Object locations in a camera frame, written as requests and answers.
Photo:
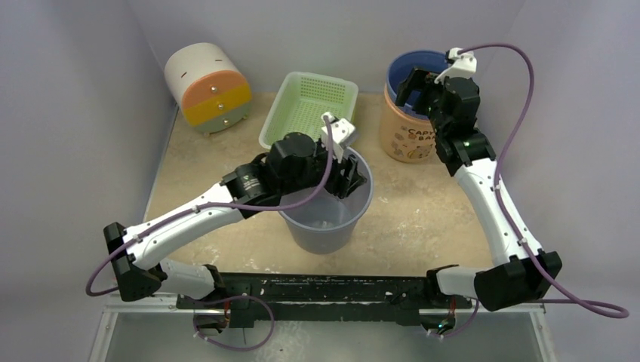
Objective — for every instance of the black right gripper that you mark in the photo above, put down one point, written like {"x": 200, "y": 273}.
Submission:
{"x": 422, "y": 87}

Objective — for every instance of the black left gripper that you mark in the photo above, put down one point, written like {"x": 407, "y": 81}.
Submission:
{"x": 344, "y": 183}

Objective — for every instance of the grey plastic bucket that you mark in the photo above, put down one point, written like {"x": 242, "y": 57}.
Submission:
{"x": 326, "y": 223}

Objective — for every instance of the orange capybara bucket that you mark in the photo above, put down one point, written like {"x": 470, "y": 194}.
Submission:
{"x": 403, "y": 137}

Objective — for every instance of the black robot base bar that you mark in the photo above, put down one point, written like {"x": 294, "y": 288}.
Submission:
{"x": 405, "y": 300}

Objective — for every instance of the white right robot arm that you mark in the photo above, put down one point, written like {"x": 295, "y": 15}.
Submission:
{"x": 522, "y": 271}

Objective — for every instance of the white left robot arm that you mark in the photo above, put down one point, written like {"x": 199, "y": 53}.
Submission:
{"x": 138, "y": 254}

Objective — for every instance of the green plastic basket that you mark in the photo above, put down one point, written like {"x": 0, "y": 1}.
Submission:
{"x": 300, "y": 102}

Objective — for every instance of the white cylindrical drawer cabinet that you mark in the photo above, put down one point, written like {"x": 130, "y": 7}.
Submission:
{"x": 211, "y": 92}

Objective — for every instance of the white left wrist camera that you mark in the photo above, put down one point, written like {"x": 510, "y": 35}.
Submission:
{"x": 339, "y": 133}

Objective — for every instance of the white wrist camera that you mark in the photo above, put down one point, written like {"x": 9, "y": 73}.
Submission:
{"x": 461, "y": 64}
{"x": 339, "y": 133}

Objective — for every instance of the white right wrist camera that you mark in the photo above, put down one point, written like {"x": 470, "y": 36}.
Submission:
{"x": 461, "y": 64}

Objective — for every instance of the aluminium frame rail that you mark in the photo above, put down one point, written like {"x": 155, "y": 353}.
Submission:
{"x": 159, "y": 329}

